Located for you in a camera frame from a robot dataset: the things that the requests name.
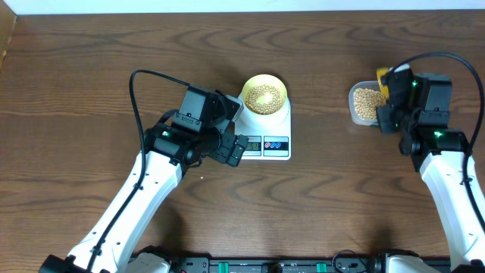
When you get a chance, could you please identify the yellow measuring scoop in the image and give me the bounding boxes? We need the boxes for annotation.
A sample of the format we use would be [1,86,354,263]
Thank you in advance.
[376,67,390,100]

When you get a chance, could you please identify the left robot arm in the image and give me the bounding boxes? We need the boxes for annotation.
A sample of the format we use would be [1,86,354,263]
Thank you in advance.
[39,86,248,272]

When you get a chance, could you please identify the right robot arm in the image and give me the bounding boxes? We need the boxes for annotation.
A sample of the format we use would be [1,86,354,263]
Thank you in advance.
[376,65,484,272]

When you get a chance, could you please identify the white digital kitchen scale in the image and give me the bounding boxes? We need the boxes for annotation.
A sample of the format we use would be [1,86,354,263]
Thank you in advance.
[235,93,292,161]

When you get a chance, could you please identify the soybeans in bowl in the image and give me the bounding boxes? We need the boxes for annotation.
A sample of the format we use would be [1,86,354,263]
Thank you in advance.
[245,84,284,115]

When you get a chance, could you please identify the pale yellow bowl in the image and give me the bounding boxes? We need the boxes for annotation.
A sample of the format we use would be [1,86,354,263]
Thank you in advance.
[241,74,287,113]

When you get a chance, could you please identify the clear plastic container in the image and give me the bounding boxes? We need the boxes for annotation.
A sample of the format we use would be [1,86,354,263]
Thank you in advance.
[349,80,386,127]

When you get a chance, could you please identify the soybeans pile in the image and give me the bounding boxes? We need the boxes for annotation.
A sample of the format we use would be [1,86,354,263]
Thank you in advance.
[353,88,386,119]

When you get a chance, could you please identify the cardboard box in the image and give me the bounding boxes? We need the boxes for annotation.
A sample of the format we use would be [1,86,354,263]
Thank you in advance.
[0,0,17,67]

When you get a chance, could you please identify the left black cable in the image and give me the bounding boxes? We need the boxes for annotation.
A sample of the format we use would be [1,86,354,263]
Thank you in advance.
[85,68,190,273]

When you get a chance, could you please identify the black cable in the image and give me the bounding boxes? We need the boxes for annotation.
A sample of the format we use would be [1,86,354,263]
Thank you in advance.
[85,68,190,273]
[390,52,485,236]

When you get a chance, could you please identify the right black cable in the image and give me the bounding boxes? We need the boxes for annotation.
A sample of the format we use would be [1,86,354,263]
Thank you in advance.
[390,52,485,236]

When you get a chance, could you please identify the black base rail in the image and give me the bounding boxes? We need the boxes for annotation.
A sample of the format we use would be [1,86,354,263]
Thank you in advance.
[128,246,452,273]

